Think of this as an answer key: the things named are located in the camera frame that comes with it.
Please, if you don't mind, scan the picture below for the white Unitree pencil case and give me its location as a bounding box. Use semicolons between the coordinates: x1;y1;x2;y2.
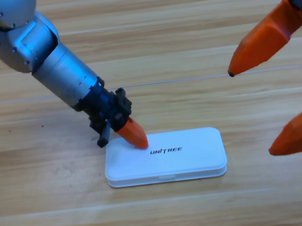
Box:
100;125;230;190

